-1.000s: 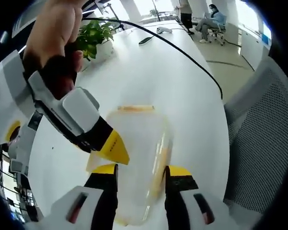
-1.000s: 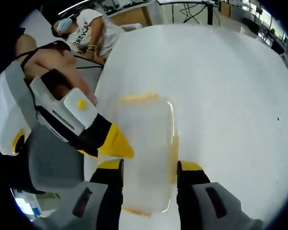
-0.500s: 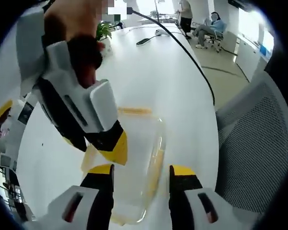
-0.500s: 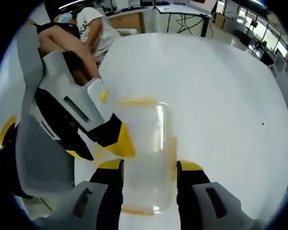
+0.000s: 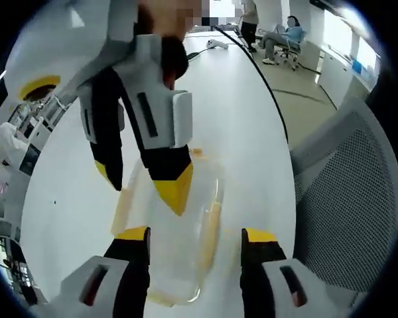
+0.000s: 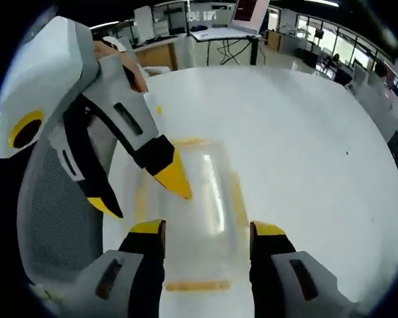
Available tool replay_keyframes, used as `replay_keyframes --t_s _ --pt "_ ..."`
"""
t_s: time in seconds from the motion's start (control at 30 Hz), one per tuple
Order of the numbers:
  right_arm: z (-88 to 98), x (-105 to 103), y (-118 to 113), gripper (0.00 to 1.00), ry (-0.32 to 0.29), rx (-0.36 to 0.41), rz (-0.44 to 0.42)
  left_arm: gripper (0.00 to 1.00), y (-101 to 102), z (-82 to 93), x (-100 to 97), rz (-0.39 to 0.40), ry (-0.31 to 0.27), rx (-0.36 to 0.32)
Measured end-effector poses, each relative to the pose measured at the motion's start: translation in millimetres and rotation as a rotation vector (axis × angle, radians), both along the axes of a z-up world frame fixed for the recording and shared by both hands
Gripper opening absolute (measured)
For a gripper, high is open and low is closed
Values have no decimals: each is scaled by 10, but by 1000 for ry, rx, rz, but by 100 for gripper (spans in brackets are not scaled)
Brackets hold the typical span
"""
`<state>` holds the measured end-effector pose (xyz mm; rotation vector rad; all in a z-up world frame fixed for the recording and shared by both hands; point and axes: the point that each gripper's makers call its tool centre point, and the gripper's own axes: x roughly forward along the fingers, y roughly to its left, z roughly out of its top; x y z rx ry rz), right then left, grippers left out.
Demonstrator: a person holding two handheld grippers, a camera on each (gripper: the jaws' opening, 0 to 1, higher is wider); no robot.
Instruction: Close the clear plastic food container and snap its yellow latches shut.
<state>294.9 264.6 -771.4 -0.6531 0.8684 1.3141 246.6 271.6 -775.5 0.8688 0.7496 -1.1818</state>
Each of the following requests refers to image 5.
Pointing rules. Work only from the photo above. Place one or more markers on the grey mesh office chair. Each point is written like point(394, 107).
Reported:
point(348, 192)

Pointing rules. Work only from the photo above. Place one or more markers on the white device on table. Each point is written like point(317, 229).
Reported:
point(217, 44)

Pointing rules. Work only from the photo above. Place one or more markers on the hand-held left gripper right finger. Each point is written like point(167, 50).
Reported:
point(258, 265)

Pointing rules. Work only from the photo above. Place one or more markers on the clear plastic buckle box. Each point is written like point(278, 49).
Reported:
point(179, 238)

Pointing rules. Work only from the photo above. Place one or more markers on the white swivel chair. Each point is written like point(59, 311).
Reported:
point(292, 51)

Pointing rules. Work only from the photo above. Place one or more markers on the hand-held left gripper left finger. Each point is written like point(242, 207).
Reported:
point(132, 265)

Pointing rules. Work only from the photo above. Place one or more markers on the white side counter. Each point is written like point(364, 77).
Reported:
point(341, 69)

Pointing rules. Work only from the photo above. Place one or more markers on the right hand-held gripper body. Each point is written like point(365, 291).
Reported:
point(69, 39)

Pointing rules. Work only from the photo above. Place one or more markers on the person's right hand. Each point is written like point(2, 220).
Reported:
point(169, 20)

